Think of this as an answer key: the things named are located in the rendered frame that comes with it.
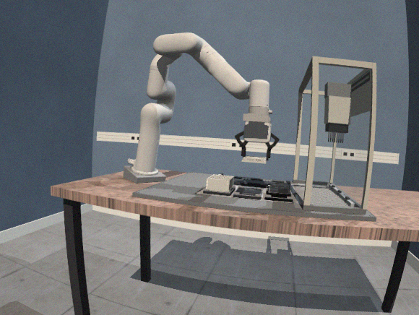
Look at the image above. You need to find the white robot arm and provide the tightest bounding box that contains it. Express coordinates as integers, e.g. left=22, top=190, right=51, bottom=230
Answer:
left=128, top=33, right=272, bottom=176

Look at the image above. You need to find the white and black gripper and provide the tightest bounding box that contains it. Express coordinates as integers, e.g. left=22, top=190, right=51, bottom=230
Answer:
left=235, top=117, right=280, bottom=160

